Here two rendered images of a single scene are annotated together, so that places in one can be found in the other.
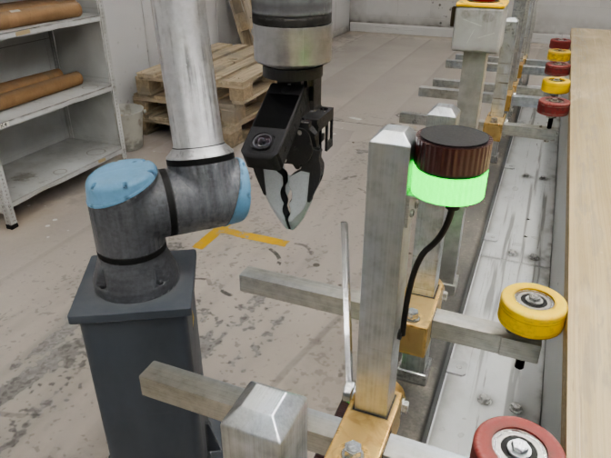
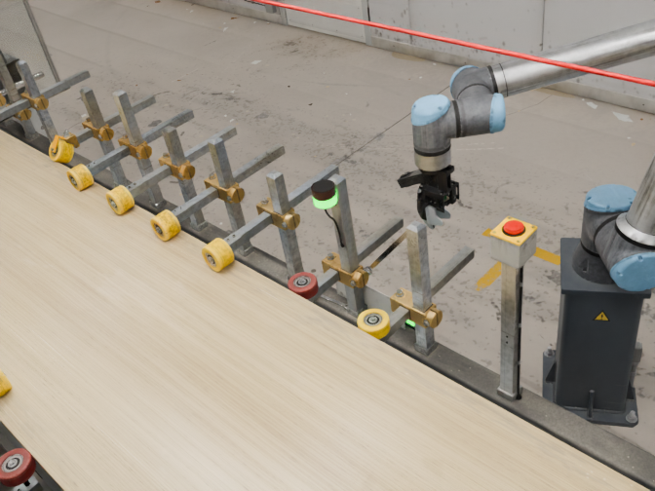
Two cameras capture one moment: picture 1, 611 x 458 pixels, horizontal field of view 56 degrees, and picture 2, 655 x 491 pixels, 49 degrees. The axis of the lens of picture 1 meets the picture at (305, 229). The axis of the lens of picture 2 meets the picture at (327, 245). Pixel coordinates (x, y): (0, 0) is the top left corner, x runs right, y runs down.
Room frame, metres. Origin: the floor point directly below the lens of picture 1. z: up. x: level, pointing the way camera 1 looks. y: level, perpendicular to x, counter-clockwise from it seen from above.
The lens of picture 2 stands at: (1.10, -1.45, 2.16)
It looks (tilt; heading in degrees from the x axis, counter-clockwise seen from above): 38 degrees down; 117
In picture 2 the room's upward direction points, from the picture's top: 10 degrees counter-clockwise
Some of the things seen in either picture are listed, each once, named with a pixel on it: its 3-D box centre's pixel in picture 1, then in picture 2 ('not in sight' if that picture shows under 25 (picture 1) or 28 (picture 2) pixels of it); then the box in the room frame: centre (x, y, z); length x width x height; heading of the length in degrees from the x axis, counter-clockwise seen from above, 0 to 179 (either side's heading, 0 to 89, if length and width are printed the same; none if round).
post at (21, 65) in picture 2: not in sight; (43, 113); (-1.16, 0.59, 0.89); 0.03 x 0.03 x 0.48; 68
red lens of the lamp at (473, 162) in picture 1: (452, 150); (323, 190); (0.43, -0.12, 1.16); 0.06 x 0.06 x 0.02
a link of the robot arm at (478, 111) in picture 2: not in sight; (478, 113); (0.78, 0.07, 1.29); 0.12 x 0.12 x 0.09; 23
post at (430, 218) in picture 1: (425, 272); (421, 297); (0.68, -0.17, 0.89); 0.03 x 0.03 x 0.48; 68
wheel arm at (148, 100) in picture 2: not in sight; (115, 118); (-0.71, 0.50, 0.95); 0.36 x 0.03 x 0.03; 68
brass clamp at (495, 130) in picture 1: (494, 125); not in sight; (1.59, -0.54, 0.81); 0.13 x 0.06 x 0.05; 158
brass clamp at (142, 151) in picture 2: not in sight; (135, 147); (-0.49, 0.32, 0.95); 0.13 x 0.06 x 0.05; 158
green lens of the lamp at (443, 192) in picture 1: (448, 178); (325, 198); (0.43, -0.12, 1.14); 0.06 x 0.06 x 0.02
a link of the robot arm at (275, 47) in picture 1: (290, 44); (433, 155); (0.68, 0.02, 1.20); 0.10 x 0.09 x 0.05; 69
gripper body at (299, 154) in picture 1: (295, 112); (437, 183); (0.69, 0.01, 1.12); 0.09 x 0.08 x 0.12; 159
